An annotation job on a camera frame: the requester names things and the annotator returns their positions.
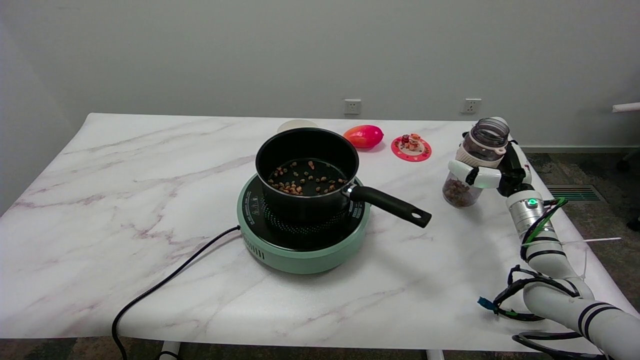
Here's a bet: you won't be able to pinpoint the clear bottle with white sleeve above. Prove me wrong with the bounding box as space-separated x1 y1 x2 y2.
441 116 511 209

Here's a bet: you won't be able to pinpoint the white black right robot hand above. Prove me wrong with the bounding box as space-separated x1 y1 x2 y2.
447 142 533 198

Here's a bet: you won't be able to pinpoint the red toy mango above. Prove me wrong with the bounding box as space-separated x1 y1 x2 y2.
343 124 385 149

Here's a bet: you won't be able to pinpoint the brown nut pieces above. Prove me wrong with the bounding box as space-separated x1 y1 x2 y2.
267 160 349 196

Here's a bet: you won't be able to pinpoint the green round induction cooker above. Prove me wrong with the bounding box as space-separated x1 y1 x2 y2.
236 173 372 275

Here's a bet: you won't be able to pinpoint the floor vent grille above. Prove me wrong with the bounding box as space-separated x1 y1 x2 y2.
545 184 606 203

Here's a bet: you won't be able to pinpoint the white bowl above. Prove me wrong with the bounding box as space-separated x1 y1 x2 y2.
276 119 319 134

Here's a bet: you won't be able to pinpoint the black saucepan with handle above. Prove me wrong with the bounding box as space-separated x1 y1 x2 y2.
255 127 432 229

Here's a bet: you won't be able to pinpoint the black cable with blue connector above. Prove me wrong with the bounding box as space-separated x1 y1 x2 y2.
477 264 582 322

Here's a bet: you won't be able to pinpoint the green cable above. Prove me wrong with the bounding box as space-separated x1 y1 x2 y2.
519 197 569 263

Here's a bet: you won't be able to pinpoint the black power cable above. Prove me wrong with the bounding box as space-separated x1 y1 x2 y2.
111 225 242 360

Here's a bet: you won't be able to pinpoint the pink round toy plate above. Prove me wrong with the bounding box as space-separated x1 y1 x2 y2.
390 135 432 163

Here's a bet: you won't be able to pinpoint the white zip tie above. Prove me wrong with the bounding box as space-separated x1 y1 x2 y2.
560 237 623 281

